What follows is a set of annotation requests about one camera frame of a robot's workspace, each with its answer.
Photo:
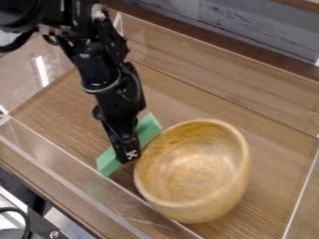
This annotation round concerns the clear acrylic corner bracket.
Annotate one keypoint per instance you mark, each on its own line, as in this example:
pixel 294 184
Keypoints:
pixel 118 23

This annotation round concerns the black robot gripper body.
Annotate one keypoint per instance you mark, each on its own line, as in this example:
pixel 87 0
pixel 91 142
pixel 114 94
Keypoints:
pixel 120 96

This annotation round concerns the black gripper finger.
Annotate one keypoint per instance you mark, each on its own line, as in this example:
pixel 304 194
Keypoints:
pixel 128 148
pixel 108 129

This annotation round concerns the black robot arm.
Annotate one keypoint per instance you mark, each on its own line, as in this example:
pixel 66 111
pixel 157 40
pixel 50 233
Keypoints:
pixel 78 26

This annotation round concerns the brown wooden bowl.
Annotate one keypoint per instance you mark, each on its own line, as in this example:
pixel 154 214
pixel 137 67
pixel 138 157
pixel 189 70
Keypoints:
pixel 194 171

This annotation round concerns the black metal frame corner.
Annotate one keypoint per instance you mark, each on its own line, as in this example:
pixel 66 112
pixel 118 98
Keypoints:
pixel 39 226

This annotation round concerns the green rectangular block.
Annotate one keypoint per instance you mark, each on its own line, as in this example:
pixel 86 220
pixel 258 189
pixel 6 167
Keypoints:
pixel 149 128

